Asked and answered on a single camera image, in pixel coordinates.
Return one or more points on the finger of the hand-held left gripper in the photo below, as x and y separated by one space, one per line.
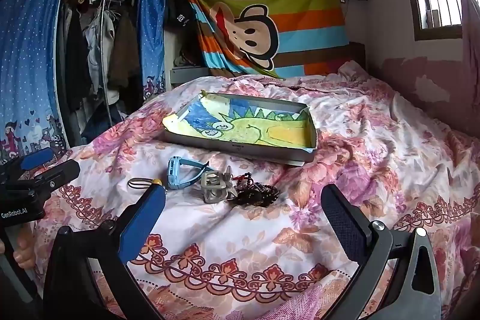
37 158
60 173

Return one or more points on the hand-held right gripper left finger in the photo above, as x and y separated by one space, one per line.
142 220

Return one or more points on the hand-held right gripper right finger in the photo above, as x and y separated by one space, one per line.
345 226

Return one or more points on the blue smartwatch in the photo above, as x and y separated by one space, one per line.
176 173

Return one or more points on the grey shallow box tray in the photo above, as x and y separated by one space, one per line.
225 148

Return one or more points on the person's left hand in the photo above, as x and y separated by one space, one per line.
26 252

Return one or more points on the pink floral blanket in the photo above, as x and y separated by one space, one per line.
356 155

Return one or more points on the white paper sheet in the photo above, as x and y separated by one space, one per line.
300 162

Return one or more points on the blue dotted wardrobe curtain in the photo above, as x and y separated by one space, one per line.
152 35
30 42

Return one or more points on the crayon dinosaur drawing paper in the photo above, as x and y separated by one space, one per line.
243 125

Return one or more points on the white shelf board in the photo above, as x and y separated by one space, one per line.
187 74

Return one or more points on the striped monkey blanket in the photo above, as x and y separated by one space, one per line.
300 5

